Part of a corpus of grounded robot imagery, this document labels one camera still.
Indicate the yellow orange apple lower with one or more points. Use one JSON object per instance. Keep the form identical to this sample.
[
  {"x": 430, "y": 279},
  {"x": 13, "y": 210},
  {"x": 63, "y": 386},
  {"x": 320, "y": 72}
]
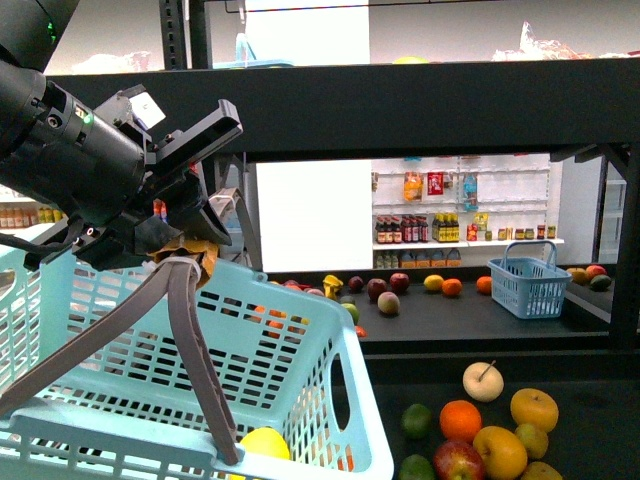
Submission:
[{"x": 503, "y": 454}]

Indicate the far orange tangerine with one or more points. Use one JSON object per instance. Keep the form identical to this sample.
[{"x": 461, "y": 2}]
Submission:
[{"x": 451, "y": 288}]

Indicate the red yellow apple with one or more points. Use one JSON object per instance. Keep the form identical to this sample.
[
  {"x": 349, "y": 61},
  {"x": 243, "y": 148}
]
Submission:
[{"x": 455, "y": 459}]

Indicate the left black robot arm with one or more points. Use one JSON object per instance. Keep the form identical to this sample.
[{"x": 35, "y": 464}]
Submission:
[{"x": 30, "y": 33}]

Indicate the yellow apple upper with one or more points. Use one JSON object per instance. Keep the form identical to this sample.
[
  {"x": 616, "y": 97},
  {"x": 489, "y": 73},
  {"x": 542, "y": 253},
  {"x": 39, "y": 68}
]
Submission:
[{"x": 534, "y": 406}]

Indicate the green lime lower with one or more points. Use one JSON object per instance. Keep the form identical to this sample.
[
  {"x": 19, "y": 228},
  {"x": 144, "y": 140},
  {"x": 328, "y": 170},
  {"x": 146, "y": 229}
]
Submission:
[{"x": 416, "y": 467}]

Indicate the brown kiwi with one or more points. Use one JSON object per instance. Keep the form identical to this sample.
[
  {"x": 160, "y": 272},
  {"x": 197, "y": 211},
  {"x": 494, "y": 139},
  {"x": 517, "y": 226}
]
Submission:
[
  {"x": 538, "y": 470},
  {"x": 535, "y": 440}
]

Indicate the brown kiwi lower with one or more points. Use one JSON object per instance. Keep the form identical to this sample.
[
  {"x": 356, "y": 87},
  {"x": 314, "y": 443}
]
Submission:
[{"x": 538, "y": 470}]

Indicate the light blue shopping basket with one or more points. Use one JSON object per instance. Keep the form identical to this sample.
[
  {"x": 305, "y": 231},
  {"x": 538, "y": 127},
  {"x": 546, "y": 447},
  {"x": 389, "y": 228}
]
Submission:
[{"x": 285, "y": 359}]

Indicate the yellow lemon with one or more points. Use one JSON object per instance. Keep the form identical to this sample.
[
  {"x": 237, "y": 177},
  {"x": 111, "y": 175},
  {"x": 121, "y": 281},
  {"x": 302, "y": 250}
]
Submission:
[
  {"x": 263, "y": 446},
  {"x": 433, "y": 283}
]

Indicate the green lime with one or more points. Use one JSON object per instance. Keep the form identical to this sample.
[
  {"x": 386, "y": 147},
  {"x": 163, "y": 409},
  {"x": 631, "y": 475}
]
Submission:
[
  {"x": 416, "y": 422},
  {"x": 416, "y": 467}
]

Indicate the far dark red apple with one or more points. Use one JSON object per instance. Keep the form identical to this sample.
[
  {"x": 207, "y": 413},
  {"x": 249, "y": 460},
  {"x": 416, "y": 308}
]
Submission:
[{"x": 399, "y": 283}]

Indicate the black metal shelf frame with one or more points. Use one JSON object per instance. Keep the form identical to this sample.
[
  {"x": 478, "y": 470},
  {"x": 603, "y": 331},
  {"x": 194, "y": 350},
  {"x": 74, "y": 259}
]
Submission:
[{"x": 321, "y": 115}]

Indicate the green lime upper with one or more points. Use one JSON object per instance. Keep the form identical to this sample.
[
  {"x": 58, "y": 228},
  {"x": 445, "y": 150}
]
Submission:
[{"x": 416, "y": 422}]

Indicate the small orange tangerine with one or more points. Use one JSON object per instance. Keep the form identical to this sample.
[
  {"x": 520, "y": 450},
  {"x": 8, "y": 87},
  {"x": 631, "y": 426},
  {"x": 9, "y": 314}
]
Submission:
[{"x": 460, "y": 420}]

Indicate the small blue basket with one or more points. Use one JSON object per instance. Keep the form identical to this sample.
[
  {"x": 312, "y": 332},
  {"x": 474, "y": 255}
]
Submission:
[{"x": 527, "y": 287}]

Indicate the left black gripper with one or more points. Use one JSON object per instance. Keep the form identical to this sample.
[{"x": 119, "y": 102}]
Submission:
[{"x": 125, "y": 196}]

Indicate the grey basket handle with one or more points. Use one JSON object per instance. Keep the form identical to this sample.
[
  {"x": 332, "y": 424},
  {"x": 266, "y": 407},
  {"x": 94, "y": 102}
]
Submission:
[
  {"x": 83, "y": 345},
  {"x": 196, "y": 359}
]

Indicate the brown kiwi upper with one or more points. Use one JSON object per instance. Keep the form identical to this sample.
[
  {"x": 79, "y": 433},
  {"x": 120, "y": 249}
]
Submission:
[{"x": 535, "y": 440}]

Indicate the far peach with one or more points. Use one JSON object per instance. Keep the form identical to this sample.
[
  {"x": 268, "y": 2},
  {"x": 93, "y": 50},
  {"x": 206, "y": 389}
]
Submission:
[{"x": 388, "y": 303}]

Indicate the white pear with stem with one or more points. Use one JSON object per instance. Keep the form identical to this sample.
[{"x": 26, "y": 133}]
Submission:
[{"x": 483, "y": 382}]

